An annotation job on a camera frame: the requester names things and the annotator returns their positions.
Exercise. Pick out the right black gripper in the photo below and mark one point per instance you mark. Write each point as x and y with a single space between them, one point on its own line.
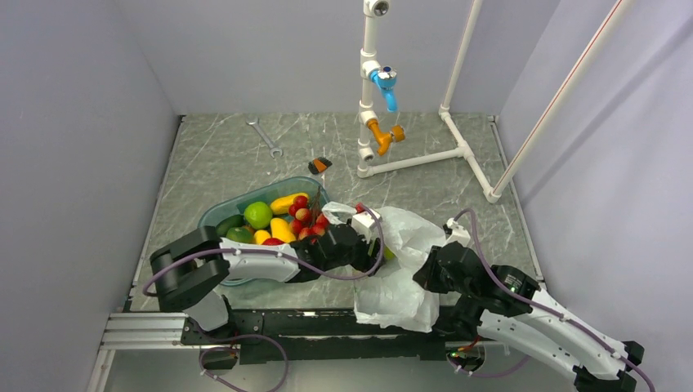
426 274

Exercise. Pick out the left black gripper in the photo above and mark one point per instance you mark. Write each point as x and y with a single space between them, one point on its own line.
367 261

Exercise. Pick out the red fake cherry bunch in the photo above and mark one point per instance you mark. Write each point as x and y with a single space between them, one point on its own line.
307 215

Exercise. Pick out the light green fake fruit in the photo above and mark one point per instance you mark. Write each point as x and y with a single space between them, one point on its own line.
388 254

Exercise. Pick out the white plastic bag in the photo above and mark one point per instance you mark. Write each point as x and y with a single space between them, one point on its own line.
391 298

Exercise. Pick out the red fake apple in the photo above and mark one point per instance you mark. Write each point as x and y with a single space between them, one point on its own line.
273 242

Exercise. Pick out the dark green fake lime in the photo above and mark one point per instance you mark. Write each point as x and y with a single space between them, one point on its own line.
240 235

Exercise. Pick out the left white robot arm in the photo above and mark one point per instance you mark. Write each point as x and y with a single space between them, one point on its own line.
187 271

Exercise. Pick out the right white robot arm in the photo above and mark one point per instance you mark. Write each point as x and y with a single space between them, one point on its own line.
502 303

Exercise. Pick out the yellow fake mango middle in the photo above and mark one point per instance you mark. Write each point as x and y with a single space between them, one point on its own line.
281 230

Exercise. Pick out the yellow fake mango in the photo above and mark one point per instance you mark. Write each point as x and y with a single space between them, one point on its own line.
281 205
260 236
281 230

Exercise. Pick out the yellow fake mango upper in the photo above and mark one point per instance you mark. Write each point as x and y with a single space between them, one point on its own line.
281 205

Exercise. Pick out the yellow fake mango lower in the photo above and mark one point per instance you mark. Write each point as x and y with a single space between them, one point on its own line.
260 236

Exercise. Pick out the dark green fake avocado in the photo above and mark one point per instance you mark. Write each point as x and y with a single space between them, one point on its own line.
230 222

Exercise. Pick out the small orange black brush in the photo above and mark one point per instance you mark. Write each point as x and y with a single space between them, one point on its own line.
319 165

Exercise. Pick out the teal plastic tub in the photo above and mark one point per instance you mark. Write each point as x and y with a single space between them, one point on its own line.
292 189

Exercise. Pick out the orange tap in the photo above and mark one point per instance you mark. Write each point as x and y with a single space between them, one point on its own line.
385 139

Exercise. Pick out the silver wrench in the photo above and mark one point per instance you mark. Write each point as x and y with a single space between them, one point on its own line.
274 150

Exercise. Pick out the blue tap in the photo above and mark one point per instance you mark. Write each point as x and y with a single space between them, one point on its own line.
385 79

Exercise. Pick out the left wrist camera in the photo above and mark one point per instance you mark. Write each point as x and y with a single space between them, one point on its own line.
365 223

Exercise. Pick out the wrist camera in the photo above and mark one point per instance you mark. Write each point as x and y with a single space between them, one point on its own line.
365 223
456 233

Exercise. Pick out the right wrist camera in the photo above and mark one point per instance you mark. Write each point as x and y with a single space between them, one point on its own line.
456 233

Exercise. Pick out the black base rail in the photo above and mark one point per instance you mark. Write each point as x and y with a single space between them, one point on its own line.
261 336

